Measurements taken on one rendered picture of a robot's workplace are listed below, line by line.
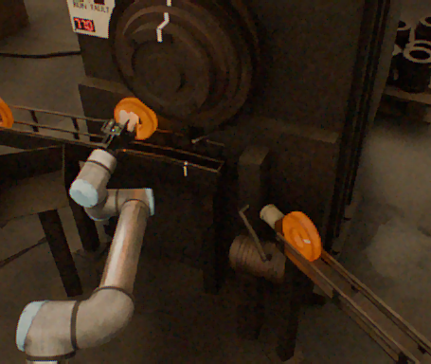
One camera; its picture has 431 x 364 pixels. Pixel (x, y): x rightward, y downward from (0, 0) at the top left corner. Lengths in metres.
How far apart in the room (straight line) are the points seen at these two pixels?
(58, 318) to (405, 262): 1.69
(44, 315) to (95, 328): 0.13
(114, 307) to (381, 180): 1.91
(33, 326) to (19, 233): 1.46
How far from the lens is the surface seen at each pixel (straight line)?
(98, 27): 1.91
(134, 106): 1.84
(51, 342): 1.35
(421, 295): 2.48
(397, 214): 2.78
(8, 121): 2.33
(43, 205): 1.98
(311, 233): 1.56
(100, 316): 1.32
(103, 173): 1.71
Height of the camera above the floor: 1.92
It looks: 43 degrees down
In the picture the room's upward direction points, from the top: 2 degrees counter-clockwise
